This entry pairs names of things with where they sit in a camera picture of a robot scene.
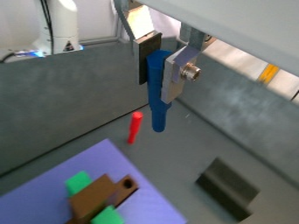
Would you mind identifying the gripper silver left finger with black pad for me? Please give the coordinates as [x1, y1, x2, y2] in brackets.
[113, 0, 162, 85]

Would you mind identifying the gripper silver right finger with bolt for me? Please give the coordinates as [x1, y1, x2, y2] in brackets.
[161, 24, 205, 103]

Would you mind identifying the blue peg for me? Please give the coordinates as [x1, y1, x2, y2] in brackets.
[145, 50, 172, 132]

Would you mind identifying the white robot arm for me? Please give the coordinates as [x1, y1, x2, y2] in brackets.
[0, 0, 205, 104]

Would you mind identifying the black angled fixture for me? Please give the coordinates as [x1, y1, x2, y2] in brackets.
[194, 157, 259, 221]

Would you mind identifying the red peg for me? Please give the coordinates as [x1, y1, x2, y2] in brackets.
[126, 111, 144, 144]

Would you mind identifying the left green block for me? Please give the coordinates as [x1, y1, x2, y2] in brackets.
[64, 171, 92, 197]

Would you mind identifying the green block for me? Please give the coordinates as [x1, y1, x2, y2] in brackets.
[64, 171, 92, 197]
[89, 206, 124, 224]

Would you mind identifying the brown slotted bar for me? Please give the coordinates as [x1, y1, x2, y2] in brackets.
[65, 174, 138, 224]

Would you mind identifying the right green block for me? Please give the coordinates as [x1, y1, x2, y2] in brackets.
[89, 206, 124, 224]

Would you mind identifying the purple base block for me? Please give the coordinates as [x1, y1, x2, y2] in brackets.
[0, 139, 186, 224]

